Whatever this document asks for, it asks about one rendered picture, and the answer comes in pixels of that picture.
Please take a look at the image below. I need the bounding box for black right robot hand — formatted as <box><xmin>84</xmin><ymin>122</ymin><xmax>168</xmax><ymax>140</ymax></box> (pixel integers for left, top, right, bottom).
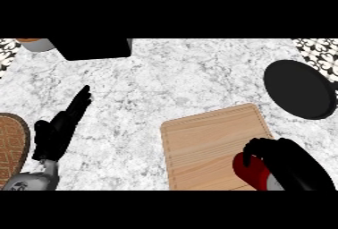
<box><xmin>242</xmin><ymin>137</ymin><xmax>338</xmax><ymax>191</ymax></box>

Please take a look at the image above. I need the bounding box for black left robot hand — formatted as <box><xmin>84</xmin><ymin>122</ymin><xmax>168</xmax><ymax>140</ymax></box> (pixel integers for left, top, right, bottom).
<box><xmin>31</xmin><ymin>85</ymin><xmax>94</xmax><ymax>163</ymax></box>

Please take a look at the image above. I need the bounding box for pale wooden cutting board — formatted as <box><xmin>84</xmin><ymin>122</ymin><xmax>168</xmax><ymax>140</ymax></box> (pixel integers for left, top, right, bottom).
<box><xmin>159</xmin><ymin>103</ymin><xmax>276</xmax><ymax>191</ymax></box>

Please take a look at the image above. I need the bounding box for black round pan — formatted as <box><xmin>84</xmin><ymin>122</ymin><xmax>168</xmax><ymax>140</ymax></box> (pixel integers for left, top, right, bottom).
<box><xmin>263</xmin><ymin>59</ymin><xmax>338</xmax><ymax>121</ymax></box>

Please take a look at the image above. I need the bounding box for brown woven placemat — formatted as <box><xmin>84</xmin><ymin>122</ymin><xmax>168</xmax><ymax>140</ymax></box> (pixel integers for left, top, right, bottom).
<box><xmin>0</xmin><ymin>112</ymin><xmax>31</xmax><ymax>189</ymax></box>

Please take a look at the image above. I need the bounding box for black and white patterned mat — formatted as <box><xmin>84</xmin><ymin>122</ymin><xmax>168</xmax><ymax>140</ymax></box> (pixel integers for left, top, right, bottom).
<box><xmin>292</xmin><ymin>38</ymin><xmax>338</xmax><ymax>101</ymax></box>
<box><xmin>0</xmin><ymin>38</ymin><xmax>22</xmax><ymax>79</ymax></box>

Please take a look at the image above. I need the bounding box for black box appliance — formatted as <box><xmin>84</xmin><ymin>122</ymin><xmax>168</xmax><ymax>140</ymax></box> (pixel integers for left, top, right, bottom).
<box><xmin>46</xmin><ymin>38</ymin><xmax>133</xmax><ymax>62</ymax></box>

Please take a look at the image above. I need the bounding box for grey cup with brown top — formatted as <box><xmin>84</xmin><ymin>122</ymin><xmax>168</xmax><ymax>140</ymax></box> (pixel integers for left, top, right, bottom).
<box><xmin>16</xmin><ymin>38</ymin><xmax>56</xmax><ymax>53</ymax></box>

